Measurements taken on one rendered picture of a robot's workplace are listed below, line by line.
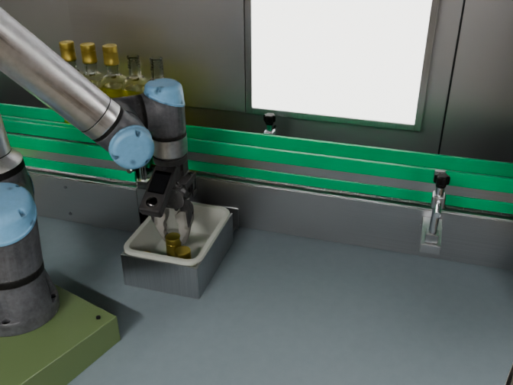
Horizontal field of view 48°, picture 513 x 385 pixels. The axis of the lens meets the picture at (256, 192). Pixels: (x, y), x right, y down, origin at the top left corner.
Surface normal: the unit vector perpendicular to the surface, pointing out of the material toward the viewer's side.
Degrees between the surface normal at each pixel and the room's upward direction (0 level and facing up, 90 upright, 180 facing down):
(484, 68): 90
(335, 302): 0
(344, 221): 90
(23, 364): 4
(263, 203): 90
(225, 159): 90
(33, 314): 72
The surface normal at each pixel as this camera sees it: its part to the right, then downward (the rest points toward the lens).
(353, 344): 0.00, -0.87
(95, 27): -0.29, 0.47
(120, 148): 0.38, 0.43
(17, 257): 0.66, 0.36
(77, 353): 0.84, 0.27
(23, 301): 0.59, 0.08
